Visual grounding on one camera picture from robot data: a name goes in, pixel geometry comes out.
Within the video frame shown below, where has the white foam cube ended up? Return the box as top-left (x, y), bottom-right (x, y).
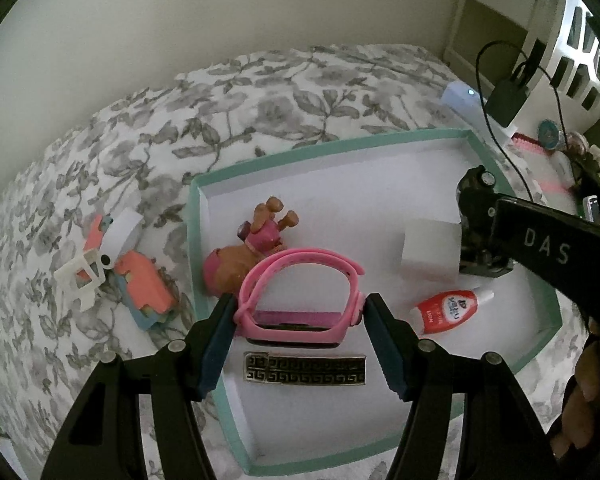
top-left (399, 219), bottom-right (463, 282)

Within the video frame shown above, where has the pink toothed strip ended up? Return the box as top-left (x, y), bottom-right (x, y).
top-left (512, 132), bottom-right (551, 158)

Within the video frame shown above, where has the grey floral blanket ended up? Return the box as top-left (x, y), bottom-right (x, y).
top-left (0, 42), bottom-right (600, 480)

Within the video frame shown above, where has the person's right hand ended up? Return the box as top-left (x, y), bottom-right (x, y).
top-left (547, 332), bottom-right (600, 461)

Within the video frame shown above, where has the red glue bottle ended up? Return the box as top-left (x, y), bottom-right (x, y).
top-left (409, 287), bottom-right (495, 337)

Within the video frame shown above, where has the coral and blue foam block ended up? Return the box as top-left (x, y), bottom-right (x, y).
top-left (115, 251), bottom-right (178, 332)

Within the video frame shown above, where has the black cabled power brick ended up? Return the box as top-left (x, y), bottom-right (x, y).
top-left (485, 77), bottom-right (531, 128)

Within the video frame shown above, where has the white lattice headboard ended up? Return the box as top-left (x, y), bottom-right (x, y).
top-left (545, 0), bottom-right (600, 116)

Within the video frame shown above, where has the brown toy dog pink outfit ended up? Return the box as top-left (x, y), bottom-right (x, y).
top-left (202, 196), bottom-right (301, 296)

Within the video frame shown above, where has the coral plastic piece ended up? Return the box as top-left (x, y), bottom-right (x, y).
top-left (83, 214), bottom-right (115, 281)

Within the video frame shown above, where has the gold and black hair clip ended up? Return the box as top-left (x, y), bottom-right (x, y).
top-left (243, 351), bottom-right (367, 387)

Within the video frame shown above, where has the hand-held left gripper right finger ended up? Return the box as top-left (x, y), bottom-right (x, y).
top-left (364, 292), bottom-right (563, 480)

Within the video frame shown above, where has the white plastic frame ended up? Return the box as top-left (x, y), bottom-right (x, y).
top-left (55, 252), bottom-right (113, 311)

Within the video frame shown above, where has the pink wrist watch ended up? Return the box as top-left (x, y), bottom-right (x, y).
top-left (232, 247), bottom-right (367, 347)

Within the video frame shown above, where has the teal round trinket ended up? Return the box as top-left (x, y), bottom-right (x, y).
top-left (537, 119), bottom-right (561, 150)

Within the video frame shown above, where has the black power adapter with cable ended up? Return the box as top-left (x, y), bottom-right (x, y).
top-left (475, 40), bottom-right (588, 211)

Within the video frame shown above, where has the teal-edged white tray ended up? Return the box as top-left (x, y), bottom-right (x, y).
top-left (186, 127), bottom-right (563, 477)

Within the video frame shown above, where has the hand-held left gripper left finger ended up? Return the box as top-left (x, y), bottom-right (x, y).
top-left (40, 294), bottom-right (237, 480)

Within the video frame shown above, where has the white device with blue light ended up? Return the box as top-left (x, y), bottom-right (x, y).
top-left (440, 81), bottom-right (486, 126)

